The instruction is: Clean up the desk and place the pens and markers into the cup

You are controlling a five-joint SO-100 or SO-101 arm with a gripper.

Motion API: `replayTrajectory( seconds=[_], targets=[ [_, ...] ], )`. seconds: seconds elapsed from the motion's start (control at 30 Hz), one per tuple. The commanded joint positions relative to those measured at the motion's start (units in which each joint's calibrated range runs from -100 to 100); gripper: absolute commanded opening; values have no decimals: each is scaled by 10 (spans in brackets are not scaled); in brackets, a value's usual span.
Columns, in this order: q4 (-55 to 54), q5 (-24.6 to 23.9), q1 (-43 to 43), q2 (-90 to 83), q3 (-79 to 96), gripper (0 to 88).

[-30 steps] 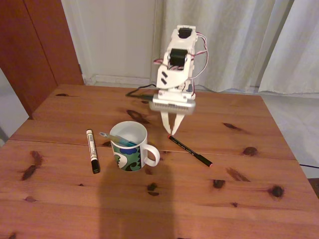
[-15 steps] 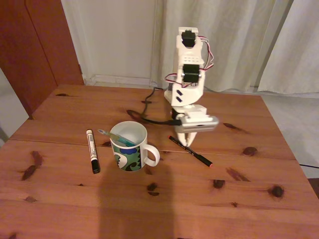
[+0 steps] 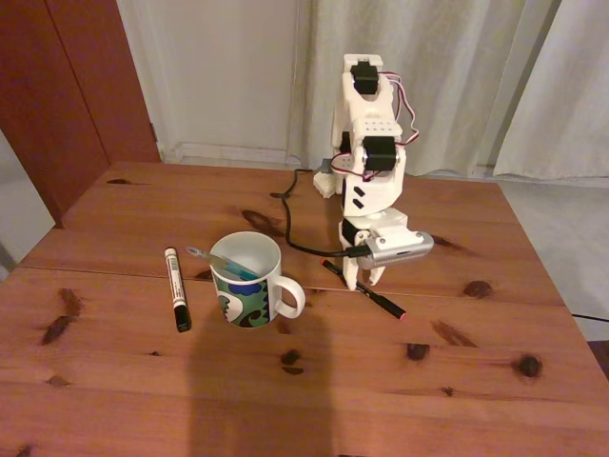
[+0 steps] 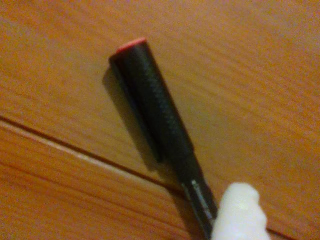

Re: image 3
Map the narrow white curtain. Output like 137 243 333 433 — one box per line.
489 0 609 180

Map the brown wooden cabinet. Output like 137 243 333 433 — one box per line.
0 0 161 229

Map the silver camera box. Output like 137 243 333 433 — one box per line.
363 228 436 268

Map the black pen with red ends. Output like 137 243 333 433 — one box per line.
319 257 408 321

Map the teal mechanical pencil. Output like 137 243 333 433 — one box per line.
185 246 261 282

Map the wide white curtain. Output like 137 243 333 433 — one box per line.
285 0 560 178

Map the black camera cable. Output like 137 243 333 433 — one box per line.
269 169 367 261

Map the white mug, green blue pattern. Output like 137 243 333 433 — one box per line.
208 230 306 329

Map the white marker with black cap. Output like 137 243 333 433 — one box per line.
164 246 193 334

